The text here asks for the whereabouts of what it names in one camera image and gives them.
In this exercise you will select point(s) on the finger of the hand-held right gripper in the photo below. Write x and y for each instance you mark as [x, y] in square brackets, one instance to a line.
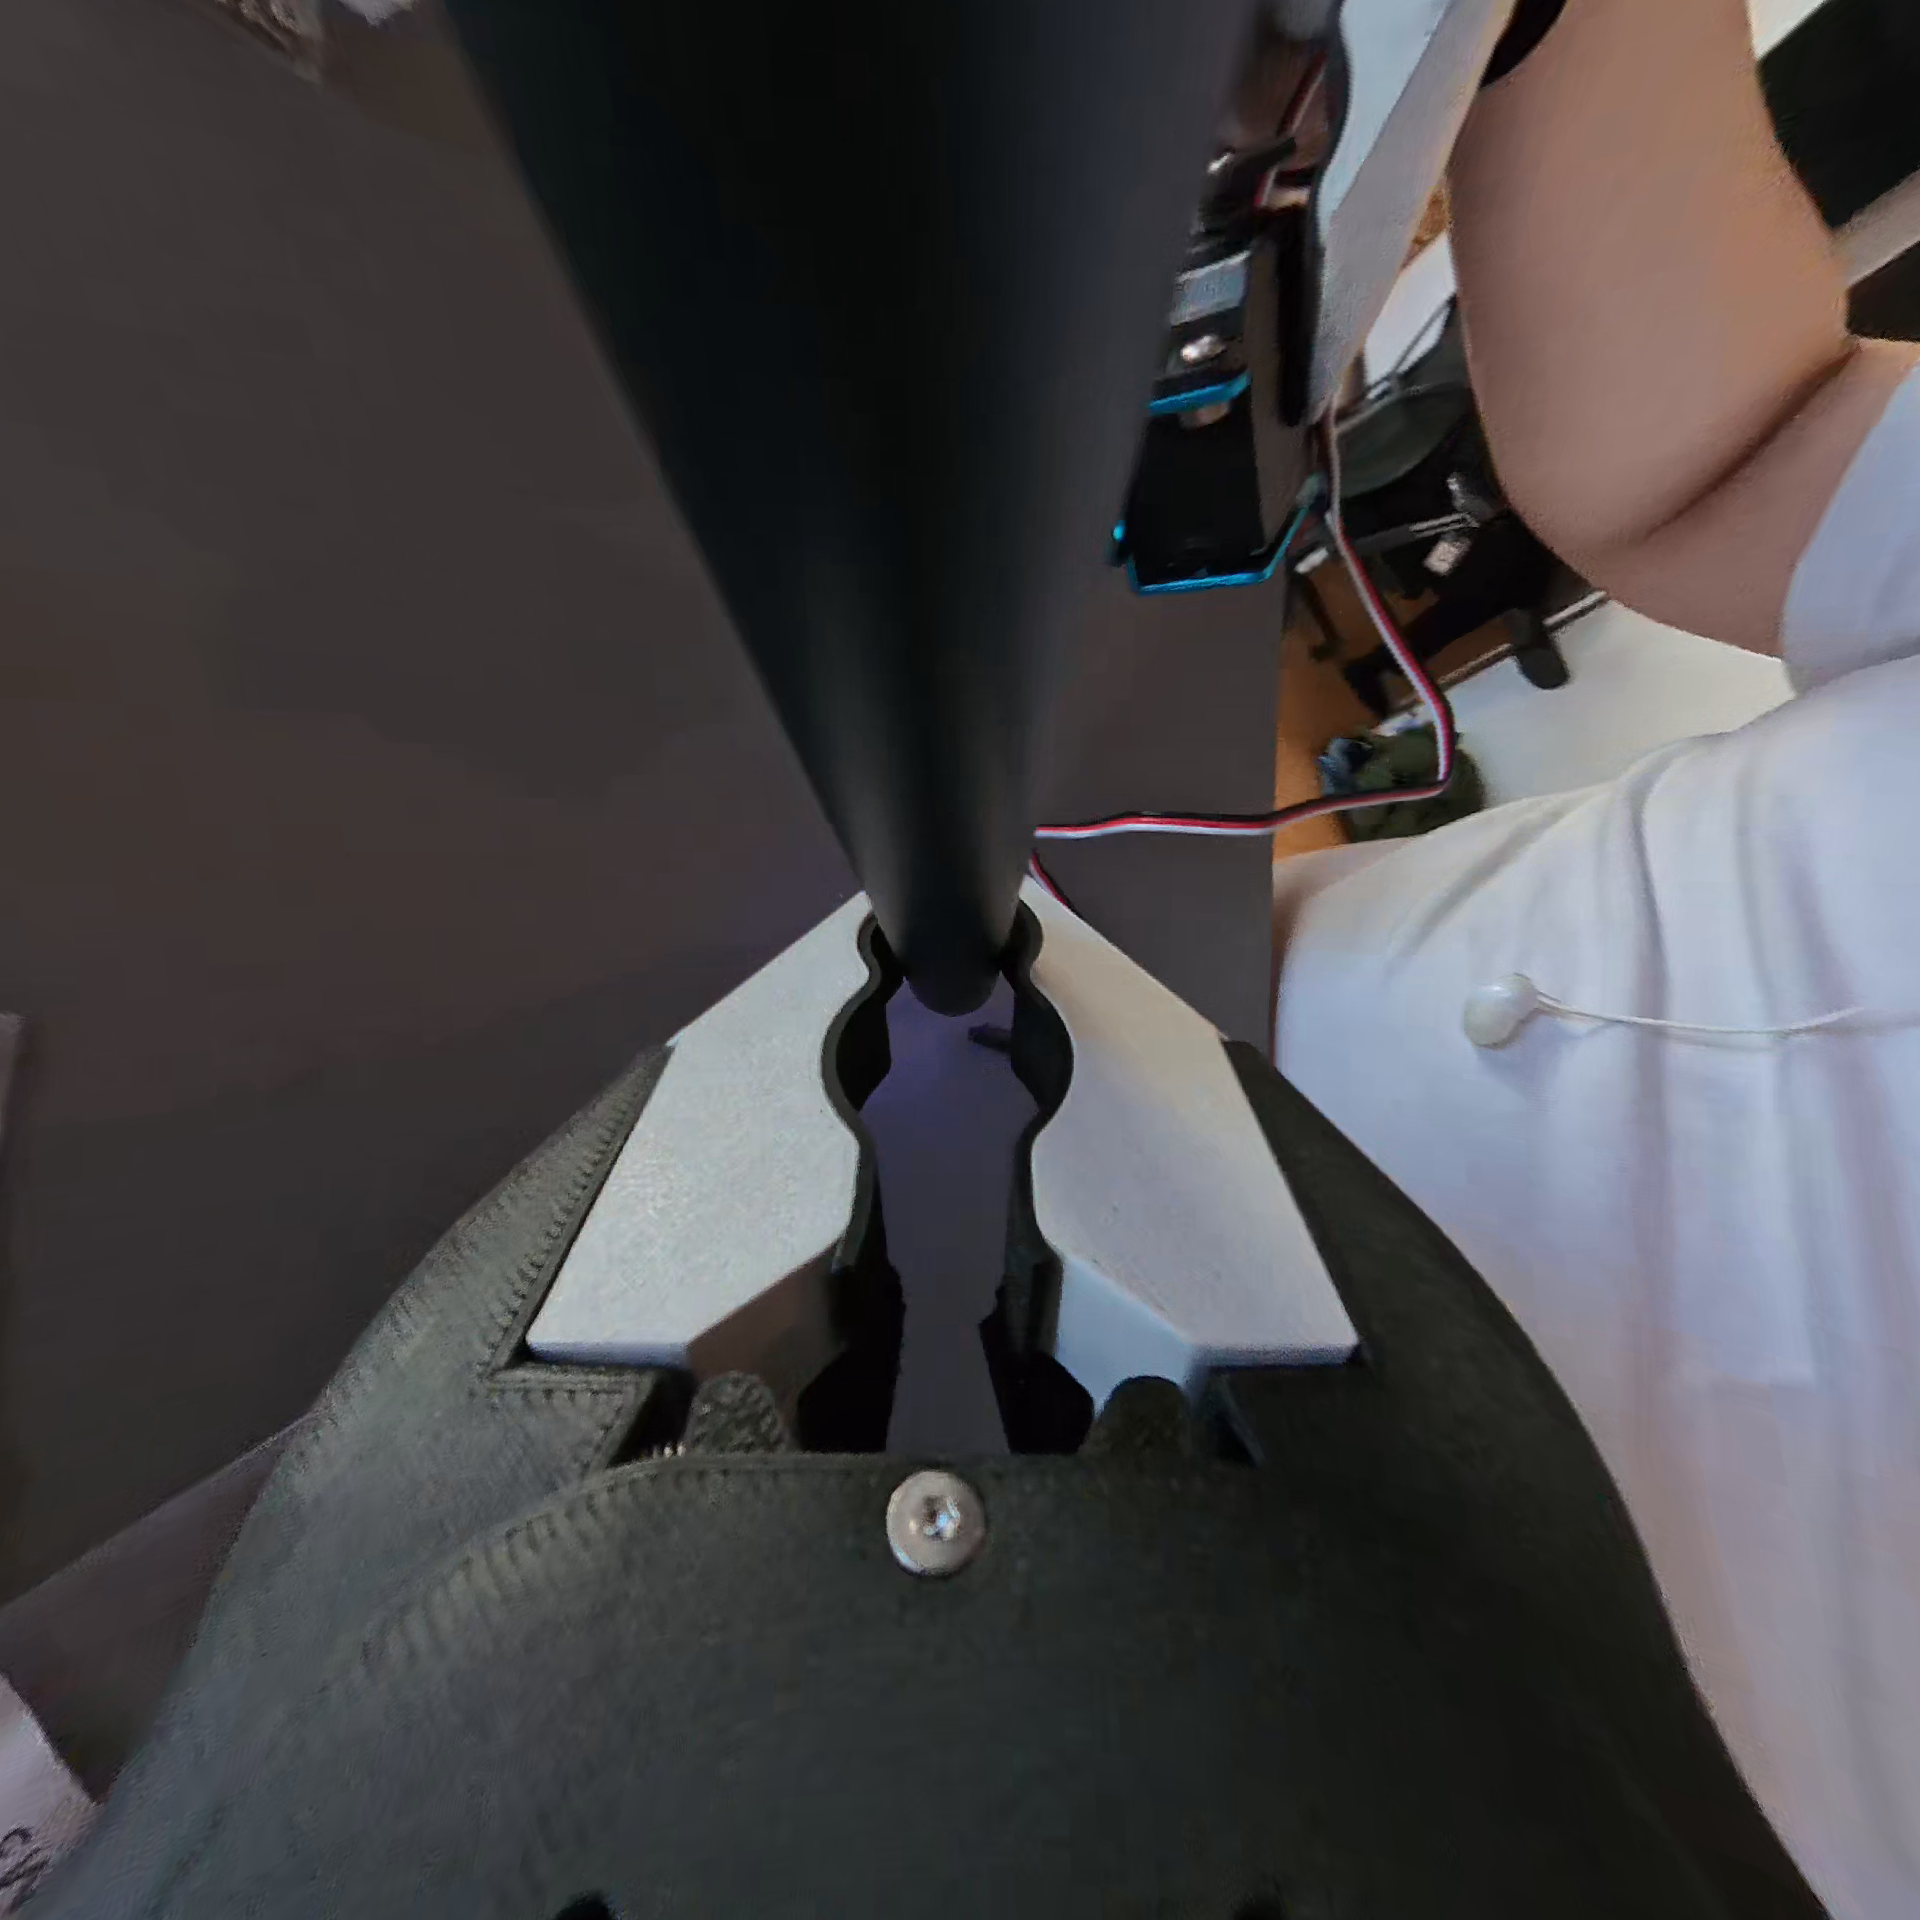
[1396, 148]

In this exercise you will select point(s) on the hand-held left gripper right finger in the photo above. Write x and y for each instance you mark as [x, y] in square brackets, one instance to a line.
[1202, 1201]

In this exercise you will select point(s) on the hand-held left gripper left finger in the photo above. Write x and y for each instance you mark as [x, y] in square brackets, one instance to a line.
[705, 1201]

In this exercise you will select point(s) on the black screwdriver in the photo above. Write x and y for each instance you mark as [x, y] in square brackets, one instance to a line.
[901, 451]

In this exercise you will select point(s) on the person's right forearm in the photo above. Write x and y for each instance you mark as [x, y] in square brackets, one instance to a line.
[1621, 299]

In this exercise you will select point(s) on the dark grey desk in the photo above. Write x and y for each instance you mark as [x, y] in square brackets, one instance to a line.
[301, 751]

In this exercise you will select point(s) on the black office chair base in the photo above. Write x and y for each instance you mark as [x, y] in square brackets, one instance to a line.
[1454, 555]

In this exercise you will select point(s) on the person's white top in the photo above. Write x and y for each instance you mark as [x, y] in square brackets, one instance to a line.
[1651, 1201]

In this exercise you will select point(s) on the dark cloth heap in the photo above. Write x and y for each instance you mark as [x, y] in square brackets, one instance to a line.
[1396, 780]

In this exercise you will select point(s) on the clear plastic screw bag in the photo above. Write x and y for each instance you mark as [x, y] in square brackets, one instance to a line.
[31, 1800]

